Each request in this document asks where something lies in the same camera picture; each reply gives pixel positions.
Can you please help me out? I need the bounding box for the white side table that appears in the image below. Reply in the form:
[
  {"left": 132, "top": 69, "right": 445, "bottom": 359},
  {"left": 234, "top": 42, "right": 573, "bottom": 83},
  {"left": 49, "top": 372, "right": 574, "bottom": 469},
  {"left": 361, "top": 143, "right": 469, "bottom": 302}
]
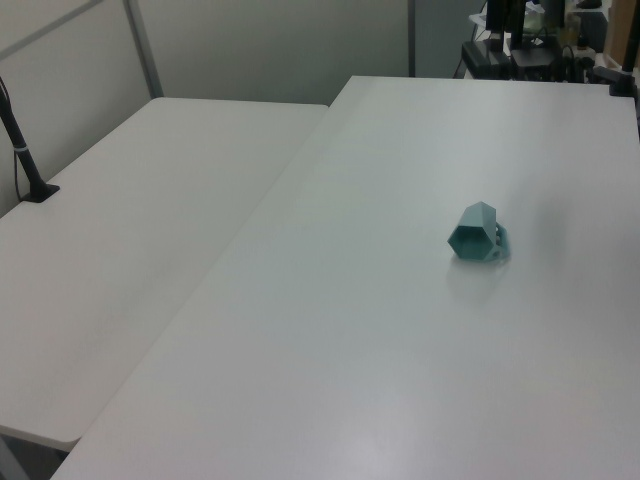
[{"left": 0, "top": 96, "right": 330, "bottom": 451}]

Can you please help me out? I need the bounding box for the tangle of black cables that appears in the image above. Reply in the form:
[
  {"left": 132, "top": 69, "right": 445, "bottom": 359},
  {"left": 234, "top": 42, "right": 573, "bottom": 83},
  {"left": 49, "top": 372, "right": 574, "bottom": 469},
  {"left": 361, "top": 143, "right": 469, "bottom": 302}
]
[{"left": 557, "top": 43, "right": 597, "bottom": 81}]

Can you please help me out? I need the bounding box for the beige wooden board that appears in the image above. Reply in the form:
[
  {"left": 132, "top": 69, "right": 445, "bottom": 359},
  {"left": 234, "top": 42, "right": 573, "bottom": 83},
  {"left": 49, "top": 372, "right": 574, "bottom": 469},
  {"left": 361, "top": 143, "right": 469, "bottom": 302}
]
[{"left": 603, "top": 18, "right": 632, "bottom": 69}]

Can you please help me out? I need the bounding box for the black table clamp with pole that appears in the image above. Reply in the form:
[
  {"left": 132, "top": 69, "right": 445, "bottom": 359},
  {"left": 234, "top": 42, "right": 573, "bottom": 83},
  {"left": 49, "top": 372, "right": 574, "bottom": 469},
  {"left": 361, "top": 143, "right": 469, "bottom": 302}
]
[{"left": 588, "top": 28, "right": 640, "bottom": 99}]

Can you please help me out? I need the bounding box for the dark upright device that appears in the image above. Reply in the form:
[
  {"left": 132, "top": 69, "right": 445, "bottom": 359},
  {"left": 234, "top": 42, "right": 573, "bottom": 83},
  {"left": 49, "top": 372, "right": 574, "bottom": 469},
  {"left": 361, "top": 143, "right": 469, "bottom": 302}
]
[{"left": 486, "top": 0, "right": 507, "bottom": 52}]

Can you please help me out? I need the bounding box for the teal hexagonal cup with handle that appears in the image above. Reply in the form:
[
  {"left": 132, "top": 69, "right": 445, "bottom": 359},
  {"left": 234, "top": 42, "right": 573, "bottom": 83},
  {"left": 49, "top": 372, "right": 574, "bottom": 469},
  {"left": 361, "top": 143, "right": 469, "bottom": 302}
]
[{"left": 446, "top": 201, "right": 513, "bottom": 263}]

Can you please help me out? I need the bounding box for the black camera pole with base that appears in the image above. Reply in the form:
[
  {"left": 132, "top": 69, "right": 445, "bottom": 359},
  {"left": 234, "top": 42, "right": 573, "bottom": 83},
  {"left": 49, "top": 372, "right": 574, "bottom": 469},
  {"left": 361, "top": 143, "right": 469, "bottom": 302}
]
[{"left": 0, "top": 77, "right": 61, "bottom": 203}]

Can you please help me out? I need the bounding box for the grey metal partition post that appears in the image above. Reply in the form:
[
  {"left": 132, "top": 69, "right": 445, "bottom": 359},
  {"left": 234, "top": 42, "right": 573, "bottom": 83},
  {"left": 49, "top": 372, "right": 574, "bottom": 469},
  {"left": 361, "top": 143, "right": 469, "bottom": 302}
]
[
  {"left": 123, "top": 0, "right": 165, "bottom": 99},
  {"left": 406, "top": 0, "right": 419, "bottom": 77}
]

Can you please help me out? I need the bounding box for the black flat box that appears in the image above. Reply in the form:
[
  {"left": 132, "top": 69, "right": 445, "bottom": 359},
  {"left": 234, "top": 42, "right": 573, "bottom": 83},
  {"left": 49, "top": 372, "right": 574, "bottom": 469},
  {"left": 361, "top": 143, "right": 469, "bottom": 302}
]
[{"left": 459, "top": 40, "right": 510, "bottom": 72}]

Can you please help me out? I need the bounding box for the black stand with square base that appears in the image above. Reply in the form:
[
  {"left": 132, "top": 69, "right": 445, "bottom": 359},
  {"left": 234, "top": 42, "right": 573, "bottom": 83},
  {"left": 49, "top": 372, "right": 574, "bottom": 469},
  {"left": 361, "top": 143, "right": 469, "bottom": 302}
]
[{"left": 508, "top": 0, "right": 558, "bottom": 70}]

